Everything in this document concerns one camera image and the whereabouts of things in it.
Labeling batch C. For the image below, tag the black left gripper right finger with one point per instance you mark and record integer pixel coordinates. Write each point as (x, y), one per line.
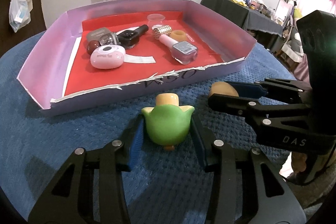
(246, 186)

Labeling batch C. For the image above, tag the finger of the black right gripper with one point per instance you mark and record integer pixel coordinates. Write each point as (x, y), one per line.
(276, 89)
(252, 109)

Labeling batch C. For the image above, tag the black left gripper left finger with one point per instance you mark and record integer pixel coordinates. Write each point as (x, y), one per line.
(68, 198)

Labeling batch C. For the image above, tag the orange round lid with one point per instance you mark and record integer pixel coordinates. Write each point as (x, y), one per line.
(223, 88)

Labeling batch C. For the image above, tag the green tulip-shaped toy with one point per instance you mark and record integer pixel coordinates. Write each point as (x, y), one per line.
(167, 123)

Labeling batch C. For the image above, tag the pink nail polish bottle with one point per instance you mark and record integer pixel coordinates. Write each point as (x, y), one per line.
(184, 52)

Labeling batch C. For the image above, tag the pink round compact case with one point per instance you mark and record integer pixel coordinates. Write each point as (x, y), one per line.
(108, 57)

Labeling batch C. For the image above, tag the gold studded cylinder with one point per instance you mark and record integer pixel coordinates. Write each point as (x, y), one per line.
(161, 30)

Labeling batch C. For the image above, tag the glass bottle red ball cap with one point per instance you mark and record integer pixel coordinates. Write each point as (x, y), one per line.
(95, 41)

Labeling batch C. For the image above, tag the black nail polish bottle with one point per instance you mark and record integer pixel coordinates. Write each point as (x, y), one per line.
(129, 38)

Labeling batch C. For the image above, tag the person's right hand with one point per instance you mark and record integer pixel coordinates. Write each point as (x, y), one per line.
(298, 162)

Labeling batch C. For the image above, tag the blue textured table cloth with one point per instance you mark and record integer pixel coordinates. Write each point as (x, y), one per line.
(163, 187)

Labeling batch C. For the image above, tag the dark cluttered side table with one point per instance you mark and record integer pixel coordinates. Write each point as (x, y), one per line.
(262, 28)

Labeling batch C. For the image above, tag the purple cardboard tray red liner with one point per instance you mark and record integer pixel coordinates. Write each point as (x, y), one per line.
(59, 77)

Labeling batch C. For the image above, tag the clear plastic cup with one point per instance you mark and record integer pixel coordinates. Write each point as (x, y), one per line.
(155, 20)

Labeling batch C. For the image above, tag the dark brown door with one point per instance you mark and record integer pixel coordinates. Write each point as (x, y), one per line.
(15, 3)

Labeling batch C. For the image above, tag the clear plastic bag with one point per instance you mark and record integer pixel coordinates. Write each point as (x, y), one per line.
(19, 14)

